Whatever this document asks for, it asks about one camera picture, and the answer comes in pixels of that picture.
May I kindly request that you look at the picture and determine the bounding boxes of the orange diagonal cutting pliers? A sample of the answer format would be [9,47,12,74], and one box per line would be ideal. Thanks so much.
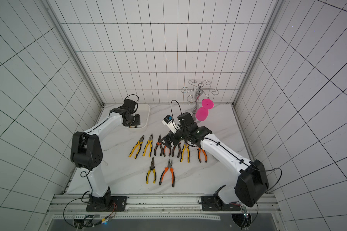
[171,143,181,158]

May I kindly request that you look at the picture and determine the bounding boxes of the white plastic storage box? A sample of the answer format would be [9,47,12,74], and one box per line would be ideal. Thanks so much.
[128,104,150,131]

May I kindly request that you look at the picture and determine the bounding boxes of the yellow combination pliers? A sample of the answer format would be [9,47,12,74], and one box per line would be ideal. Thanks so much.
[180,144,190,163]
[129,135,145,159]
[143,134,153,157]

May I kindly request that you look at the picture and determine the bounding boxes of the dark orange long nose pliers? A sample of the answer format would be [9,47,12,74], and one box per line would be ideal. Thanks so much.
[154,135,163,156]

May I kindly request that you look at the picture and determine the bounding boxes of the large orange combination pliers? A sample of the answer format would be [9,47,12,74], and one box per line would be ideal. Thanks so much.
[158,159,175,188]

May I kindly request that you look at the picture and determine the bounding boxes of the small yellow long nose pliers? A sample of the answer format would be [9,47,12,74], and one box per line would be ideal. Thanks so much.
[146,157,157,184]

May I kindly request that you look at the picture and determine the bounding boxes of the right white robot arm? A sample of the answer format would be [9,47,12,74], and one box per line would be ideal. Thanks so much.
[162,126,270,207]

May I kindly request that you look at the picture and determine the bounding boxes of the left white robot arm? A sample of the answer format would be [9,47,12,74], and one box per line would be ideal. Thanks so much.
[70,108,140,212]

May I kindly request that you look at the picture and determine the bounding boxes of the lower pink cup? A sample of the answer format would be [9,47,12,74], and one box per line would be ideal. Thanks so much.
[195,107,209,121]

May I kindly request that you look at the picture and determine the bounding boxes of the pink cup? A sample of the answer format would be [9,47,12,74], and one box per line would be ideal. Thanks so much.
[201,99,214,110]
[195,107,209,121]

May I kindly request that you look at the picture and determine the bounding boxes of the upper pink cup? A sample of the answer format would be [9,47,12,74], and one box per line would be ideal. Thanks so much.
[201,99,214,110]

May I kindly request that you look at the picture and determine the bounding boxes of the chrome cup holder stand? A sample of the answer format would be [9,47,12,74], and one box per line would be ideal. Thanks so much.
[181,80,219,116]

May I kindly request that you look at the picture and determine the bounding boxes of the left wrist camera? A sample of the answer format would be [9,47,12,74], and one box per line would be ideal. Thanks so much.
[121,99,138,114]

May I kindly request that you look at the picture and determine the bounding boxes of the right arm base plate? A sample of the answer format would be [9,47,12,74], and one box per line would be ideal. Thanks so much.
[199,195,241,212]

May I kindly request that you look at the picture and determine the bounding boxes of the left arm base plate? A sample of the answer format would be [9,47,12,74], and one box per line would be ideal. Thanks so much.
[86,195,127,212]

